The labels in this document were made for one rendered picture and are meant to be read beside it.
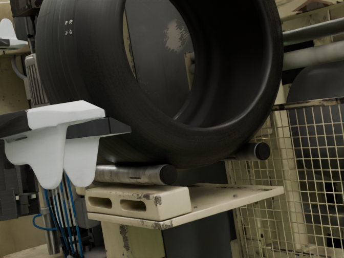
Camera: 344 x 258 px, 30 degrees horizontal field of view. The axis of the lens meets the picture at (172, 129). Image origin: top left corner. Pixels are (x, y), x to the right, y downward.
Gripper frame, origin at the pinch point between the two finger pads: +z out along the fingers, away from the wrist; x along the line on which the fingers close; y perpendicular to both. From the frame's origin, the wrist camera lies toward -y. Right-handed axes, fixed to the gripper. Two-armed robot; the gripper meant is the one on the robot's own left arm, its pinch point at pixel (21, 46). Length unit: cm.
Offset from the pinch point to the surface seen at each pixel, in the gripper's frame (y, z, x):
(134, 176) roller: -29.5, 25.5, 0.3
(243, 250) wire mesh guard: -57, 78, 27
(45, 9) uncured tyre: 10.1, 9.5, 8.3
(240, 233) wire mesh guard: -52, 78, 27
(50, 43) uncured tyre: 1.5, 8.2, 3.3
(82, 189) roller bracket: -32.8, 22.9, 23.4
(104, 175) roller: -29.3, 25.5, 15.5
